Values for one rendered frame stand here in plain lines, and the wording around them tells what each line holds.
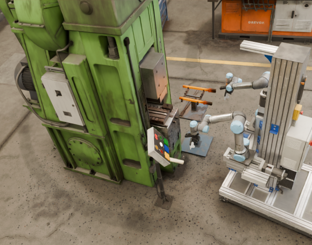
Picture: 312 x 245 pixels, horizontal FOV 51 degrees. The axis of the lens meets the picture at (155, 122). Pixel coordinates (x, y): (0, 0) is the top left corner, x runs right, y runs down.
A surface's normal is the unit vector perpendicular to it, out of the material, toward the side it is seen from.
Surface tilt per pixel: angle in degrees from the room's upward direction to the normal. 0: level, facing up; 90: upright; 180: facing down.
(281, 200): 0
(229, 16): 90
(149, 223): 0
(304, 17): 90
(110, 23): 90
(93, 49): 89
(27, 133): 0
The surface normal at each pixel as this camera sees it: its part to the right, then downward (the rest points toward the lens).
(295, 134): -0.12, -0.71
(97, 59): -0.38, 0.67
